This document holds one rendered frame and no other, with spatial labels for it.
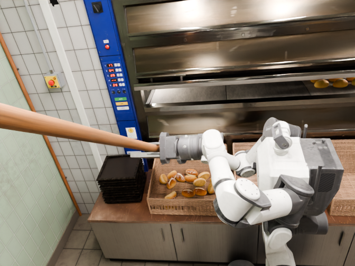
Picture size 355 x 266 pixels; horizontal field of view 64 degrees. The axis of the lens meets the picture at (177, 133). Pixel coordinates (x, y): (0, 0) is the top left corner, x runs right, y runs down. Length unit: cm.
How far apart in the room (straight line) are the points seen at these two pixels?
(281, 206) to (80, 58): 164
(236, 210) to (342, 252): 162
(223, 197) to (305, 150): 51
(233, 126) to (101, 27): 114
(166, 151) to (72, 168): 175
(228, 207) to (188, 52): 128
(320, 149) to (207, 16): 103
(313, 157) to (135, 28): 128
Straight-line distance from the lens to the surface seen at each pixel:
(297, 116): 220
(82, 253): 284
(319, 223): 151
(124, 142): 74
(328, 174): 120
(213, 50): 192
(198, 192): 214
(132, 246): 238
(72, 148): 258
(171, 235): 219
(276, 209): 92
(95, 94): 220
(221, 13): 185
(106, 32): 196
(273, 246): 152
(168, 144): 107
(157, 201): 201
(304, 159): 121
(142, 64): 199
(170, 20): 187
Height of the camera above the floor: 215
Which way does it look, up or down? 33 degrees down
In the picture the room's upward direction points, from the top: 8 degrees counter-clockwise
